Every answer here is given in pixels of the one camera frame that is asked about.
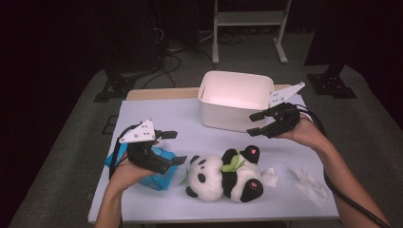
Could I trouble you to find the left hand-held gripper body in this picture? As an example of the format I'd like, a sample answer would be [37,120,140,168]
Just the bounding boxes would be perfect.
[118,118,174,176]

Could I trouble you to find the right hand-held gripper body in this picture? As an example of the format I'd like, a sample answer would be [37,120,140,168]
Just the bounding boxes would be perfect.
[264,81,307,140]

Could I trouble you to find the blue wet wipes packet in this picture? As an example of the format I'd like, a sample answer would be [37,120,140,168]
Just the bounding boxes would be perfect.
[104,143,179,192]

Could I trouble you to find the panda plush toy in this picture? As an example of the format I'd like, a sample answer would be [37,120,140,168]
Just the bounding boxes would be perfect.
[180,144,279,203]

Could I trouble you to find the white wet wipe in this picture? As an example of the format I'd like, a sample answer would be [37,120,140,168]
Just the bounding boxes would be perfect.
[289,166,329,208]

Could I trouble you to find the person's right hand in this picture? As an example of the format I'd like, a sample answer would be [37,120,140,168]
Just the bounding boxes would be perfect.
[278,113,331,151]

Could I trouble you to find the person's left hand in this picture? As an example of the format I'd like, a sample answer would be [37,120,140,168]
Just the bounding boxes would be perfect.
[107,155,157,194]

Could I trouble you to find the white plastic storage bin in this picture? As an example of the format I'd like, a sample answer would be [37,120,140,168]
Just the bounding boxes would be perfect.
[197,70,276,133]

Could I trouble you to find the black stand base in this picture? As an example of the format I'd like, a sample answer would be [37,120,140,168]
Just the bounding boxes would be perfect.
[93,67,138,104]
[306,63,358,100]

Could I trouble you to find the white metal stand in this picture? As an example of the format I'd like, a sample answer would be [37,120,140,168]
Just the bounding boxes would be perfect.
[211,0,293,66]

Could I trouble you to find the left hand-held gripper cable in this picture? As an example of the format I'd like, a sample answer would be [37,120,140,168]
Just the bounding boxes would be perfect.
[108,124,141,181]

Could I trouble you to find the hand-held gripper cable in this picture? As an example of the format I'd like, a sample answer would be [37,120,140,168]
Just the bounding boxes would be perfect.
[296,104,393,228]
[108,124,141,181]

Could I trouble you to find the black floor cables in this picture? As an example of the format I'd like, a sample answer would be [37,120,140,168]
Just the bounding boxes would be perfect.
[141,18,217,89]

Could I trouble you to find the right hand-held gripper cable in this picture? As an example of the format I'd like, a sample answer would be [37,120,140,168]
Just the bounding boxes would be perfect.
[296,104,393,228]

